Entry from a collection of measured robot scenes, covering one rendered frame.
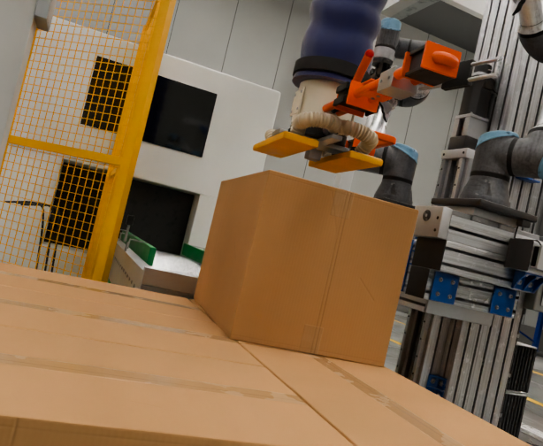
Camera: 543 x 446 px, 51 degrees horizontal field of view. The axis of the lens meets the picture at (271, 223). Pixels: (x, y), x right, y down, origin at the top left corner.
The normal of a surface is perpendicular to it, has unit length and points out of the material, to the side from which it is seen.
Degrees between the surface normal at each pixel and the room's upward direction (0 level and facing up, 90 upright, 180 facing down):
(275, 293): 90
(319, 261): 90
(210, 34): 90
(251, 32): 90
